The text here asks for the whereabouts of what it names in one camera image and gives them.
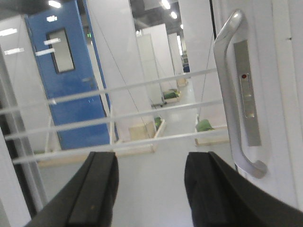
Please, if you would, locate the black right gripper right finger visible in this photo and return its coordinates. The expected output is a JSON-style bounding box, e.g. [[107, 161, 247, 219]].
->
[[184, 152, 303, 227]]

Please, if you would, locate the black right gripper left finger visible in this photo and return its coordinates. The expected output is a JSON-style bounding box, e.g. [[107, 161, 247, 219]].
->
[[27, 152, 119, 227]]

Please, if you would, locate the white sliding glass door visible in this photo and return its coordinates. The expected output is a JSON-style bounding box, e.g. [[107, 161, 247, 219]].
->
[[0, 0, 303, 224]]

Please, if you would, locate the silver door handle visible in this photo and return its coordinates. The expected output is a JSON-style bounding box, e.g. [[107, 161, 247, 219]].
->
[[214, 9, 267, 179]]

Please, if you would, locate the blue door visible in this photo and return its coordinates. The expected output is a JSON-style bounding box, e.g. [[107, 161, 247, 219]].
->
[[24, 0, 119, 151]]

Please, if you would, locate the silver door lock plate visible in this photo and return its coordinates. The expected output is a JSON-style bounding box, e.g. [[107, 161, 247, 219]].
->
[[233, 40, 261, 147]]

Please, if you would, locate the light wooden box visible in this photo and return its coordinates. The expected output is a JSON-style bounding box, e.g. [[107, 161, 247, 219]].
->
[[128, 121, 156, 140]]

